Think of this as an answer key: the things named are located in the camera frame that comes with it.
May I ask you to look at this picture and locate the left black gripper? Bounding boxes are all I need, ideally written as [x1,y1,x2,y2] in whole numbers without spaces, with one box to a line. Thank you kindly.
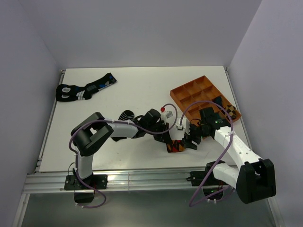
[147,122,172,145]

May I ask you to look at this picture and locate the black white striped sock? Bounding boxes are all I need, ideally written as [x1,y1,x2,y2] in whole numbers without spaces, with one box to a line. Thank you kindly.
[112,110,134,142]

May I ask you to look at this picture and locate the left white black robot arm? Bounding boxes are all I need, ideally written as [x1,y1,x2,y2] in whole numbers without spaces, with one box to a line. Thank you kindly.
[71,109,173,189]

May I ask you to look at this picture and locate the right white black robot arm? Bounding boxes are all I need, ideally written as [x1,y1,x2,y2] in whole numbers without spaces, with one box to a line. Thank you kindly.
[178,107,276,207]

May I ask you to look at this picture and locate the dark teal rolled sock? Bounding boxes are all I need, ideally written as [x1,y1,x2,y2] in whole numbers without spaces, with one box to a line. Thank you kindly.
[213,96,223,107]

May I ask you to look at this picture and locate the black blue sport sock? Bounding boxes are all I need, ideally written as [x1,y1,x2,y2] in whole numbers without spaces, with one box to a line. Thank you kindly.
[55,73,117,102]

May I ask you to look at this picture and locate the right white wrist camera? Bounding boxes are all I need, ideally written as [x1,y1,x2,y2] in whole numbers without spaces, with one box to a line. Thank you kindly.
[176,117,190,134]

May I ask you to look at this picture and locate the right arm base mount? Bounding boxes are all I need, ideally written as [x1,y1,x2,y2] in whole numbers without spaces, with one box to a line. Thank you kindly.
[186,171,227,186]

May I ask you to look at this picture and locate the aluminium frame rail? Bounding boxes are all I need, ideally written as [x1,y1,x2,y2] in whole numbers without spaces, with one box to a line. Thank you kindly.
[13,66,285,227]

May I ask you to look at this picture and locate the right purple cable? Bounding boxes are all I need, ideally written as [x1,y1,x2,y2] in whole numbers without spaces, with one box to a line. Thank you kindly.
[181,101,236,208]

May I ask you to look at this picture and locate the purple cable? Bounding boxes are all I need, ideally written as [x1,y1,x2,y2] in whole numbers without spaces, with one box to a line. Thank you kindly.
[181,101,236,208]
[68,103,178,209]

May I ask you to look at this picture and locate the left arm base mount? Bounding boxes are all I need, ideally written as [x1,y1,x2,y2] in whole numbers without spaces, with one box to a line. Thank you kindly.
[64,174,107,191]

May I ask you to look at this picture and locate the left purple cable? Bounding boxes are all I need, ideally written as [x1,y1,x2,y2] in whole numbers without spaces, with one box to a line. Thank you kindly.
[68,103,178,209]

